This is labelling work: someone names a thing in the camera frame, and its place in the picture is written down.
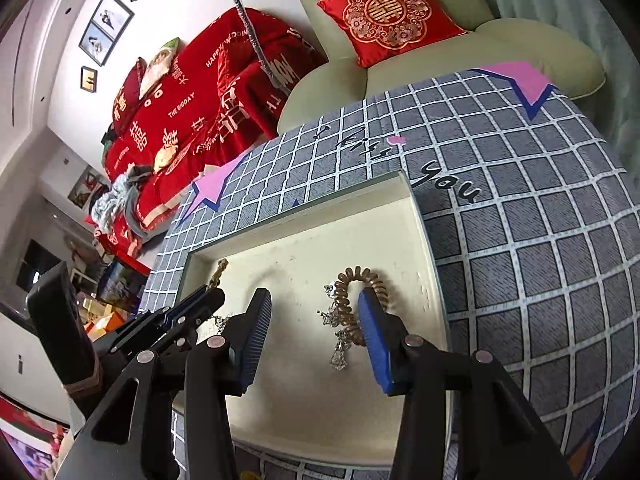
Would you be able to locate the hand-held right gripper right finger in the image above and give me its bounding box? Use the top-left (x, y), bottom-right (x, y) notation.
top-left (356, 287), bottom-right (576, 480)

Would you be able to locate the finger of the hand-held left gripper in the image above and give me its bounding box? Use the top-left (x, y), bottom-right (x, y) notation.
top-left (145, 290), bottom-right (227, 353)
top-left (132, 284), bottom-right (217, 323)

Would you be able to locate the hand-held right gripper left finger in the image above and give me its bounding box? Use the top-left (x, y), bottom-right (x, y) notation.
top-left (60, 287), bottom-right (273, 480)

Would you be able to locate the silver chain necklace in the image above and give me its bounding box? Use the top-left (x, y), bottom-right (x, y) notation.
top-left (317, 284), bottom-right (353, 372)

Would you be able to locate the shallow grey-green cardboard box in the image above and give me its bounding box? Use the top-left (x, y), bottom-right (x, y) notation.
top-left (172, 169), bottom-right (453, 468)

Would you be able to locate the landscape print box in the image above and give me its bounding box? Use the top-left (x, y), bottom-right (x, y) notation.
top-left (95, 257), bottom-right (151, 306)

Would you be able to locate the pile of grey clothes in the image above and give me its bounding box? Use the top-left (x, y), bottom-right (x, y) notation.
top-left (90, 162), bottom-right (156, 241)

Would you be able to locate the golden plush pouch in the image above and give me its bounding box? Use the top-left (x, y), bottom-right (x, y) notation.
top-left (152, 147), bottom-right (180, 171)

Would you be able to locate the grey checkered tablecloth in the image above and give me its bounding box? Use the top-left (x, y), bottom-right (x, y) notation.
top-left (155, 60), bottom-right (633, 480)

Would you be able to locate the dark red pillow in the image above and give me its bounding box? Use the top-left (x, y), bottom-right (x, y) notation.
top-left (111, 57), bottom-right (148, 133)

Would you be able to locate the photo print cushion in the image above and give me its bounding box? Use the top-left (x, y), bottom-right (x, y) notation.
top-left (139, 37), bottom-right (181, 98)

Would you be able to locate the black framed wedding photo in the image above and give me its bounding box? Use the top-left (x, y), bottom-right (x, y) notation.
top-left (79, 22), bottom-right (113, 67)
top-left (92, 0), bottom-right (135, 41)

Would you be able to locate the pale green armchair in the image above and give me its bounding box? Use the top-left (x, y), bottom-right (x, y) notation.
top-left (276, 0), bottom-right (606, 136)

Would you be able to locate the red embroidered cushion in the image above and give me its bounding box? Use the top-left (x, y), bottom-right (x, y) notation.
top-left (317, 0), bottom-right (468, 68)

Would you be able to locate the pale green curtain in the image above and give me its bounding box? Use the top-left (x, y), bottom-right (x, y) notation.
top-left (462, 0), bottom-right (640, 161)

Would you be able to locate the wall poster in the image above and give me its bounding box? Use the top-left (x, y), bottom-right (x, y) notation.
top-left (67, 165), bottom-right (108, 208)

